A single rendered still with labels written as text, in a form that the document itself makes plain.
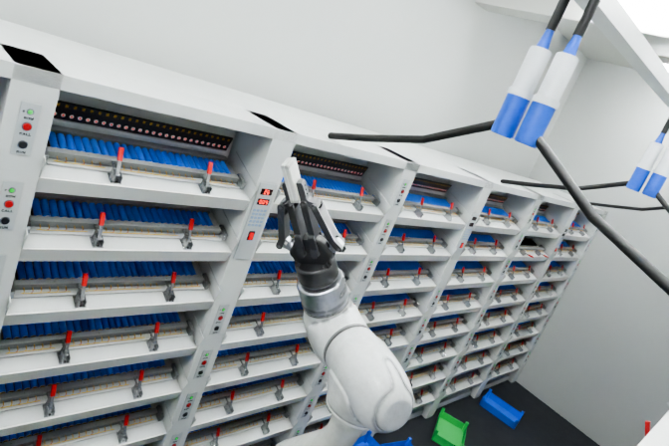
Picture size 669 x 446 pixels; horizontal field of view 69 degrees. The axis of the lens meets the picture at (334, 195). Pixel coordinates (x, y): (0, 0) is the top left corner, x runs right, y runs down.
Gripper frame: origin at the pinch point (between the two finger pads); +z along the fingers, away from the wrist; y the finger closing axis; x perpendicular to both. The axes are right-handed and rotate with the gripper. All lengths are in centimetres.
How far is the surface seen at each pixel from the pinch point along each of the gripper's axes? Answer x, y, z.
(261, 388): -54, -75, -135
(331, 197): -89, -37, -57
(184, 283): -36, -72, -59
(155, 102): -34, -52, 5
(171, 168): -39, -61, -17
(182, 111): -39, -50, 0
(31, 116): -10, -66, 11
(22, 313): 4, -85, -35
